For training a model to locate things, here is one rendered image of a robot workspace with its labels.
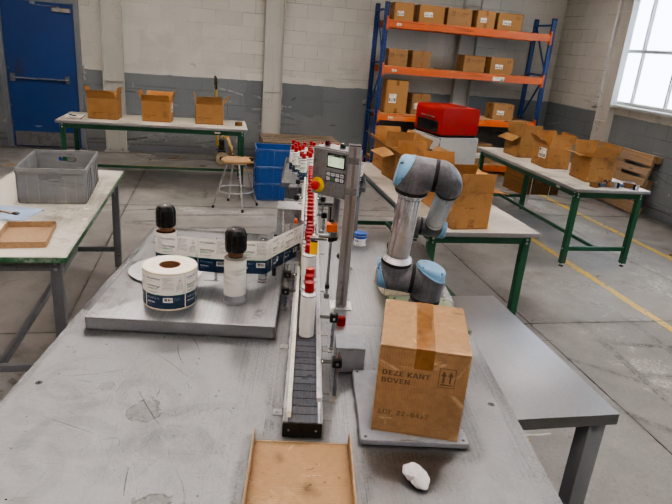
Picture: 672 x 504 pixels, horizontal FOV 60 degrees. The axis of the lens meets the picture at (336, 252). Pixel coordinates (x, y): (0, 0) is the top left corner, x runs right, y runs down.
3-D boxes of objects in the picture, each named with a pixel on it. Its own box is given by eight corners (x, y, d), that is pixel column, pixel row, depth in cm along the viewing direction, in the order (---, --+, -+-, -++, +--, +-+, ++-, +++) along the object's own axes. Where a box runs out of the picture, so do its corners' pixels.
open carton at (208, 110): (192, 124, 714) (192, 93, 702) (192, 119, 758) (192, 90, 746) (230, 126, 726) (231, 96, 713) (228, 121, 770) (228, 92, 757)
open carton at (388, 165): (366, 172, 525) (370, 131, 513) (411, 173, 538) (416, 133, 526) (381, 182, 491) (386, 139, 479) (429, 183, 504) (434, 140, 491)
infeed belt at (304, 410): (300, 240, 313) (300, 233, 312) (315, 241, 313) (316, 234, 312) (286, 434, 158) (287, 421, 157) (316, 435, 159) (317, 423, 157)
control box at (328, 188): (323, 188, 240) (327, 142, 233) (358, 196, 232) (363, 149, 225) (309, 192, 232) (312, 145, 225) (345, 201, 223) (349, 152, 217)
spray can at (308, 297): (298, 331, 206) (302, 278, 199) (313, 332, 206) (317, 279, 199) (298, 338, 201) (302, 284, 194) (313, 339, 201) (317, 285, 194)
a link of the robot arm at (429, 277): (441, 305, 220) (449, 273, 215) (406, 299, 221) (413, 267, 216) (439, 292, 231) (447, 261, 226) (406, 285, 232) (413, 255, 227)
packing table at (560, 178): (467, 205, 760) (476, 146, 733) (522, 207, 776) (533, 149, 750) (558, 268, 557) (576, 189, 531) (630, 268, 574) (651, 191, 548)
